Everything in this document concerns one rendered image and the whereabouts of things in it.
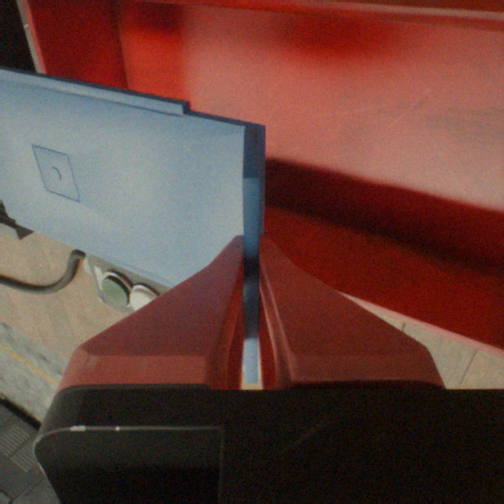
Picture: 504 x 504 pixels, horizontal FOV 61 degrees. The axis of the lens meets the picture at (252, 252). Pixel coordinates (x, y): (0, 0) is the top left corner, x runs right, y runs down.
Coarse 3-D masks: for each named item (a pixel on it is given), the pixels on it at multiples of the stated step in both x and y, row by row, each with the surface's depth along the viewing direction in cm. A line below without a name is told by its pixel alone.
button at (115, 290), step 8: (104, 280) 35; (112, 280) 34; (120, 280) 34; (104, 288) 36; (112, 288) 35; (120, 288) 34; (112, 296) 36; (120, 296) 35; (128, 296) 35; (120, 304) 36
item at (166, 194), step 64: (0, 128) 17; (64, 128) 15; (128, 128) 14; (192, 128) 12; (256, 128) 11; (0, 192) 20; (128, 192) 15; (192, 192) 14; (256, 192) 9; (128, 256) 18; (192, 256) 15; (256, 256) 10; (256, 320) 12
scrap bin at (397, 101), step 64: (64, 0) 22; (128, 0) 24; (192, 0) 16; (256, 0) 15; (320, 0) 14; (384, 0) 13; (448, 0) 13; (64, 64) 23; (128, 64) 26; (192, 64) 24; (256, 64) 22; (320, 64) 20; (384, 64) 19; (448, 64) 18; (320, 128) 22; (384, 128) 20; (448, 128) 19; (320, 192) 24; (384, 192) 22; (448, 192) 20; (320, 256) 22; (384, 256) 22; (448, 256) 22; (448, 320) 18
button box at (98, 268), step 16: (80, 256) 39; (96, 272) 36; (112, 272) 35; (128, 272) 34; (16, 288) 53; (32, 288) 51; (48, 288) 49; (96, 288) 38; (128, 288) 34; (144, 288) 33; (160, 288) 33; (112, 304) 38; (128, 304) 36
